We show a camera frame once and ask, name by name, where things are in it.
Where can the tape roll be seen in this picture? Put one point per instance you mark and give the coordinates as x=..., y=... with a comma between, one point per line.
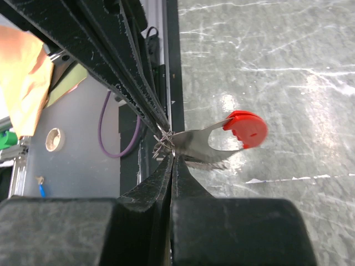
x=55, y=140

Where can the aluminium rail frame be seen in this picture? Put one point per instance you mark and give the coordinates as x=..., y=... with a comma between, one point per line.
x=18, y=154

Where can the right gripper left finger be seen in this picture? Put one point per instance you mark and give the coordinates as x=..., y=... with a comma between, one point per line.
x=129, y=230

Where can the red and silver key organizer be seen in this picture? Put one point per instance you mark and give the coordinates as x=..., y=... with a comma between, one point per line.
x=211, y=147

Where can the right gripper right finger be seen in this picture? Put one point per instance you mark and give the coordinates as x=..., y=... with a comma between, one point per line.
x=206, y=230

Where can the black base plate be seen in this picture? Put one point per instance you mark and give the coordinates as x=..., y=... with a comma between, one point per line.
x=163, y=20

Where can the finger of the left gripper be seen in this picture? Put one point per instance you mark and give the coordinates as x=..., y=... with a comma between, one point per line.
x=110, y=22
x=63, y=25

